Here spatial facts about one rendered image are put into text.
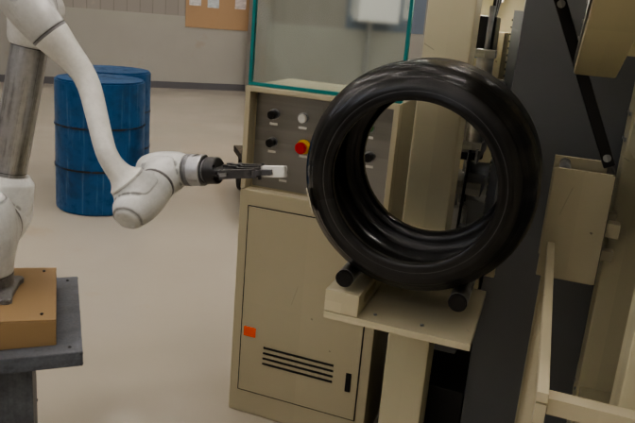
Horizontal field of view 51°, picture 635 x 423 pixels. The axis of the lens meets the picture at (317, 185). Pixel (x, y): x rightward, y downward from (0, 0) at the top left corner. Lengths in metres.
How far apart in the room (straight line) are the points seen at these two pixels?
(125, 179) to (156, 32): 10.69
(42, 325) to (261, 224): 0.89
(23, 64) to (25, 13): 0.22
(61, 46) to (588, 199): 1.40
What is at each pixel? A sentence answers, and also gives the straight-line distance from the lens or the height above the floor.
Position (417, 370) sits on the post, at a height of 0.50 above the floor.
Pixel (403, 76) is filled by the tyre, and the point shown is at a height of 1.41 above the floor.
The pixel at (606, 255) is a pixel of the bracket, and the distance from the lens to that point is 1.92.
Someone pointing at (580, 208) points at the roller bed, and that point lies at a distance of 1.83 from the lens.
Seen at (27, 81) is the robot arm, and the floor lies 1.28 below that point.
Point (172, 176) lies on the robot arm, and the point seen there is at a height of 1.07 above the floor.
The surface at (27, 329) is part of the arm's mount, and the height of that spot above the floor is 0.70.
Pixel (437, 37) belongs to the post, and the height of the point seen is 1.49.
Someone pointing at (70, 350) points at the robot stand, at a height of 0.65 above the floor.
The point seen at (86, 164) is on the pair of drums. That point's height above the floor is 0.38.
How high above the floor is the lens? 1.53
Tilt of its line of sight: 14 degrees down
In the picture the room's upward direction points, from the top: 5 degrees clockwise
